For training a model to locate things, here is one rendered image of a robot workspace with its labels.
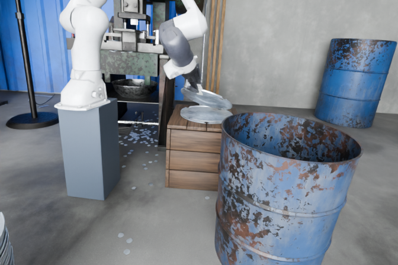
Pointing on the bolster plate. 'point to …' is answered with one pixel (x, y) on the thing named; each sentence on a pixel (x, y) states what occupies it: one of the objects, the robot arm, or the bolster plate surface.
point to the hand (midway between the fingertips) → (198, 89)
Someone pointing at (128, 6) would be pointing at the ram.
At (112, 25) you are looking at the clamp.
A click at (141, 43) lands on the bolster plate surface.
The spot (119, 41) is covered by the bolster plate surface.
